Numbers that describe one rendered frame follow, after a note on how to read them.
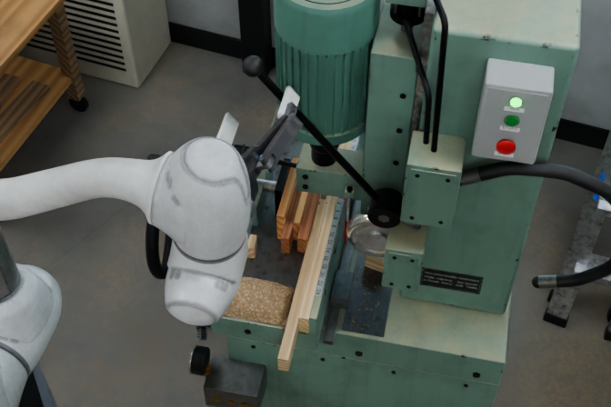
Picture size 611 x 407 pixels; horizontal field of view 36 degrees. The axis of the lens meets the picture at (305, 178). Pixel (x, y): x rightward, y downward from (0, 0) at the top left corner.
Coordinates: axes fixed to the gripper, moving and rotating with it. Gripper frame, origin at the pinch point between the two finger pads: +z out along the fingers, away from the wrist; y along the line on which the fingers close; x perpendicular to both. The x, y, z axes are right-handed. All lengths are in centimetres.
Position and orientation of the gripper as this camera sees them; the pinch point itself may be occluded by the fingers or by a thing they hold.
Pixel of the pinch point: (260, 109)
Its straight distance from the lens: 159.6
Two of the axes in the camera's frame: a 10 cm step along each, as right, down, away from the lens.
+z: 2.1, -7.4, 6.4
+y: 7.7, -2.8, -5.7
